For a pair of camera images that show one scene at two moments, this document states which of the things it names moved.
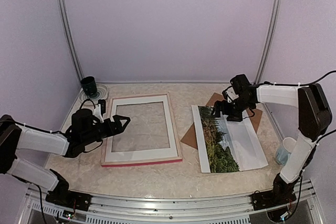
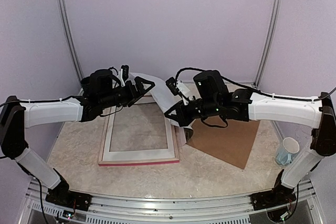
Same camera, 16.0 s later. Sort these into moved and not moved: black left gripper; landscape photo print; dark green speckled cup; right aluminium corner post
Moved: black left gripper; landscape photo print
Not moved: dark green speckled cup; right aluminium corner post
